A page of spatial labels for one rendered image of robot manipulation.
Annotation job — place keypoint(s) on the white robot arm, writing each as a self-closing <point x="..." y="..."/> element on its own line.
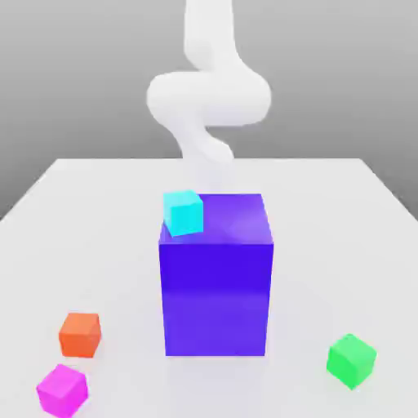
<point x="209" y="98"/>

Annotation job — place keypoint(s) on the small cyan cube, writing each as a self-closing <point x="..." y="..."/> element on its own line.
<point x="183" y="214"/>

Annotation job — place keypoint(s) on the small orange cube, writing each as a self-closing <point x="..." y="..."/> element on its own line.
<point x="79" y="336"/>

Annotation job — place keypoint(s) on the small green cube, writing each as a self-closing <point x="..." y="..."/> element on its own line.
<point x="351" y="361"/>

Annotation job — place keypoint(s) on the small magenta cube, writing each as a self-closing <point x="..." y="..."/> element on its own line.
<point x="61" y="391"/>

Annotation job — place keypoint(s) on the large purple box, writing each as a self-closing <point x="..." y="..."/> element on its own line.
<point x="215" y="294"/>

